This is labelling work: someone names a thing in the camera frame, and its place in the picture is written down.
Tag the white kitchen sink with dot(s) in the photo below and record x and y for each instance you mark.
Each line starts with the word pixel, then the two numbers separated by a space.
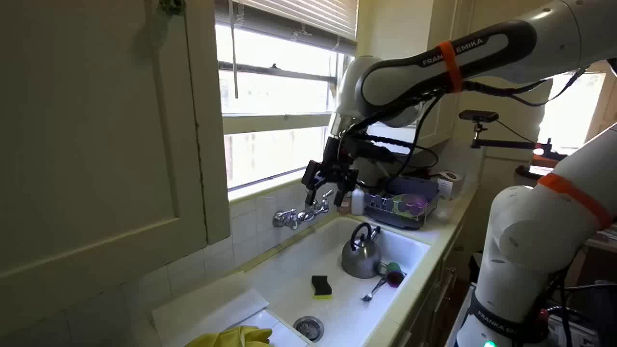
pixel 309 262

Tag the window roller blind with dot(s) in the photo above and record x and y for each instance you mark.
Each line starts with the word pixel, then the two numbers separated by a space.
pixel 301 13

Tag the white soap pump bottle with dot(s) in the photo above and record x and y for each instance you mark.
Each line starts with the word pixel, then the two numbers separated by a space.
pixel 357 202

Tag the white container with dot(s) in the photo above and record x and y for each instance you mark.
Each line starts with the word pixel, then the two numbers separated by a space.
pixel 448 185

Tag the cream cabinet door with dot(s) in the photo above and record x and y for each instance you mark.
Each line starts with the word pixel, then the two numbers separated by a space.
pixel 97 141

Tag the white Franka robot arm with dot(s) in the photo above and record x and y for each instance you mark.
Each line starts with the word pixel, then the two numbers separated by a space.
pixel 532 224

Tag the yellow rubber gloves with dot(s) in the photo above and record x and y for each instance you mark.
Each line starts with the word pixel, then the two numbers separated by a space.
pixel 232 337

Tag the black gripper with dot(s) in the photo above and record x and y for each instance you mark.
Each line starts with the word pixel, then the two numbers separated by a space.
pixel 334 164

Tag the green and purple cup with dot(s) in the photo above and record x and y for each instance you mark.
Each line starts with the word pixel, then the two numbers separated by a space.
pixel 392 272

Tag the window frame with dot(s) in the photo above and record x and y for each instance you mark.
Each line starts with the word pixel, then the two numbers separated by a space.
pixel 276 121

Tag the white flat sheet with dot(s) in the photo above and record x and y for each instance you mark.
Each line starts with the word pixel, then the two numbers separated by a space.
pixel 205 310

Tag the chrome wall faucet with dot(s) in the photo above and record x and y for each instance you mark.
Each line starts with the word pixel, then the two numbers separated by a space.
pixel 295 216

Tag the metal sink drain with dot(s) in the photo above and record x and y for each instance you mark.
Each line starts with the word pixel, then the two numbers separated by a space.
pixel 309 328

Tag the black camera on stand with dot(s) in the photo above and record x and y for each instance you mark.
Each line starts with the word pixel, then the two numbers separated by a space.
pixel 478 116

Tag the dish rack with colourful items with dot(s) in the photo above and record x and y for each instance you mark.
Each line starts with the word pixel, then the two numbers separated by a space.
pixel 401 204

